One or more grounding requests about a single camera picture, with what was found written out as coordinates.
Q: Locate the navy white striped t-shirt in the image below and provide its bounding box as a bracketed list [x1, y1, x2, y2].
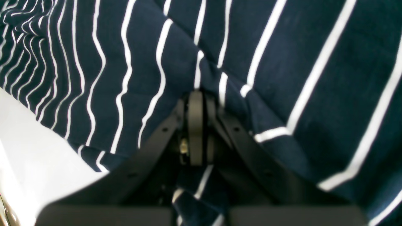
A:
[1, 0, 401, 226]

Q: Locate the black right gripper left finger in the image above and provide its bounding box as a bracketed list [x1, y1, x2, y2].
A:
[36, 91, 205, 226]

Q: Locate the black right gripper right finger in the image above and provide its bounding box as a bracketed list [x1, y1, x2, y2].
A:
[206, 96, 368, 226]

